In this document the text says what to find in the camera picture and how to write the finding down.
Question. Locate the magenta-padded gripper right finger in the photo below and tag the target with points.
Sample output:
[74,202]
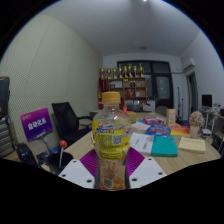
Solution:
[150,172]

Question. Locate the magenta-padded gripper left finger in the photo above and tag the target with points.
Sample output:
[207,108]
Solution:
[76,173]

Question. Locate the yellow-capped clear drink bottle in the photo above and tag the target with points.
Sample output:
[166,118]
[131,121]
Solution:
[111,140]

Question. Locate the black mug with coloured dots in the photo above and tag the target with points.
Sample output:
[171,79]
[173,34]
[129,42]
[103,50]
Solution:
[53,161]

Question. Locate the teal book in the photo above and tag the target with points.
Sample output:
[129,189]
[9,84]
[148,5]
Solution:
[164,146]

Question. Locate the white open booklet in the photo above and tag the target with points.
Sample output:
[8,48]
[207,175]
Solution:
[141,142]

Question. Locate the red-tipped stirrer stick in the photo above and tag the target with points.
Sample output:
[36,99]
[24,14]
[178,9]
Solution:
[63,144]

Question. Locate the blue book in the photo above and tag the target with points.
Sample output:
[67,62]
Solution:
[158,130]

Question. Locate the yellow notepad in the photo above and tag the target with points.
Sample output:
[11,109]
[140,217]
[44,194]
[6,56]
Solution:
[192,145]

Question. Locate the pink box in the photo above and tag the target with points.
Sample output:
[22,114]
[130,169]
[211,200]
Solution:
[153,121]

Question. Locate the orange book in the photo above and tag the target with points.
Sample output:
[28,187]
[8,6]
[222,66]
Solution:
[180,130]

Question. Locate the black chair backrest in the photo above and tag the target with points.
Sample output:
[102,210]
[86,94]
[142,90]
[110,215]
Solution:
[26,154]

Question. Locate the black office chair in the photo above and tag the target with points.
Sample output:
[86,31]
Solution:
[65,118]

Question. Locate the yellow gift box red ribbon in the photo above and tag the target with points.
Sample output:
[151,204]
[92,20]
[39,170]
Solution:
[132,116]

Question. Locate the cream carton box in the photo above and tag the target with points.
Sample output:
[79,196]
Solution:
[171,116]

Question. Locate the small white table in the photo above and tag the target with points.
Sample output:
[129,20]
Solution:
[94,113]

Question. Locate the purple sign with white print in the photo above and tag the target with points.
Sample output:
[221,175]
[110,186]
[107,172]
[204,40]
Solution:
[36,124]

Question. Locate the pink flowers in white pot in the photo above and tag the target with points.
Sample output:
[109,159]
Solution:
[196,120]

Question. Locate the wooden side desk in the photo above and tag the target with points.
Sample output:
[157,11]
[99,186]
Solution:
[216,123]

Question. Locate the wooden shelf unit with trophies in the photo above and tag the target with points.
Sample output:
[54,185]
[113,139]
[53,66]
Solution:
[133,88]

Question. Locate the computer monitor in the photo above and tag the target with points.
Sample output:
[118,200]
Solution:
[207,100]

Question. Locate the white wall air conditioner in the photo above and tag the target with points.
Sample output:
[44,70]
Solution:
[189,66]

